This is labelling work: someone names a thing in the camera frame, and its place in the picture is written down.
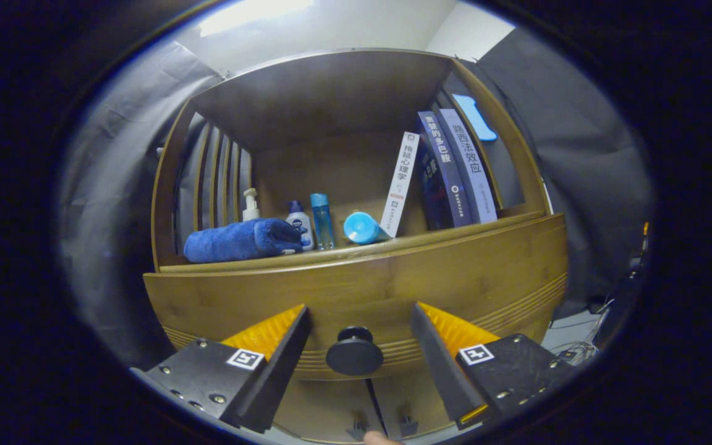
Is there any white bottle with blue cap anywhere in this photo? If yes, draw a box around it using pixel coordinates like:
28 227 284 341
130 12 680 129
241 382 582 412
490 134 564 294
286 200 315 251

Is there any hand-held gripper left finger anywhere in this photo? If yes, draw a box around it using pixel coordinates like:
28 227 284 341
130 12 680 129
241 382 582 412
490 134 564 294
130 304 312 433

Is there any dark blue book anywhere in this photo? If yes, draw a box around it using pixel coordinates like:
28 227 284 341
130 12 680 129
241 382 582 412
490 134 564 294
417 111 474 231

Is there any white cable bundle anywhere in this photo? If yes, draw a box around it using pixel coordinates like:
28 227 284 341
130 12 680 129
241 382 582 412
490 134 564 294
554 340 599 367

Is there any blue and white tube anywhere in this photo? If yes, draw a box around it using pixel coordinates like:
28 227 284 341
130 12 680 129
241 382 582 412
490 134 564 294
342 211 392 245

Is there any black backdrop cloth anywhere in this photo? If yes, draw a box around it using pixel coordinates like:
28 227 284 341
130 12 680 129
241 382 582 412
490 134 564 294
59 28 653 365

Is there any folded blue towel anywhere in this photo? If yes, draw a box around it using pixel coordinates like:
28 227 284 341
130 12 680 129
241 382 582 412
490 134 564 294
183 218 304 265

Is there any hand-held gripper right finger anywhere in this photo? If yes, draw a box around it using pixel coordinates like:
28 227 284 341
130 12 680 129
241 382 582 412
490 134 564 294
410 302 576 430

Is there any light purple book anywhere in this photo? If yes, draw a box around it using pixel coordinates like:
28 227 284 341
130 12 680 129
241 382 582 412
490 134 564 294
439 108 499 224

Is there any wooden cabinet door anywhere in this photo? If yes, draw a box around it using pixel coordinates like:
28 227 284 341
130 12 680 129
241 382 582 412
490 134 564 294
368 371 456 436
273 377 388 443

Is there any white book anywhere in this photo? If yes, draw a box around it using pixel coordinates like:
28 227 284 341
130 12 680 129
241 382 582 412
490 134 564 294
379 131 420 239

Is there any black round drawer knob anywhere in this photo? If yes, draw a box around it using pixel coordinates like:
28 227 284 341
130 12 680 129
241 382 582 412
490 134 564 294
325 326 385 377

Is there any white pump bottle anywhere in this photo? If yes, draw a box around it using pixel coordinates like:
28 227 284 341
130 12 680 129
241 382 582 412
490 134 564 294
242 188 261 222

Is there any translucent blue bottle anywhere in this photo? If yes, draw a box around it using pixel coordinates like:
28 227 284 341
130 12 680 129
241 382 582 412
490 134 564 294
310 193 336 250

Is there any wooden cabinet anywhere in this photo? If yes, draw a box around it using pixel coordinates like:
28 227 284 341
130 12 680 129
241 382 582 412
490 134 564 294
143 48 570 443

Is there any wooden countertop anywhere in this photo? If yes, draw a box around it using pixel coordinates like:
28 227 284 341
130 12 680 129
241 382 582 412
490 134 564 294
158 210 548 274

